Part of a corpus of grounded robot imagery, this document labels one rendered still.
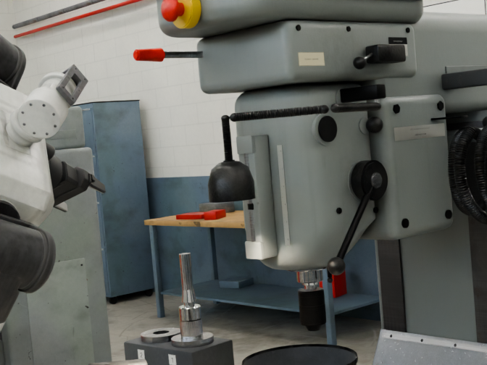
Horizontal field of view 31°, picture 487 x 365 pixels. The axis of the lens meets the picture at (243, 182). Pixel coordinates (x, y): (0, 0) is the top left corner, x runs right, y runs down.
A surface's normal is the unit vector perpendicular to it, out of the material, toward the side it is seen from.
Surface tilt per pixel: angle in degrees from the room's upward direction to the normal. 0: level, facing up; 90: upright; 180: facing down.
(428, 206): 90
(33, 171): 57
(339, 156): 90
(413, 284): 90
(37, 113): 117
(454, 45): 90
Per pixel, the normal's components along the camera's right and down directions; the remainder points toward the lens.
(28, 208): 0.33, 0.67
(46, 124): -0.10, 0.51
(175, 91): -0.75, 0.10
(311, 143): 0.23, 0.03
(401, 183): 0.66, -0.02
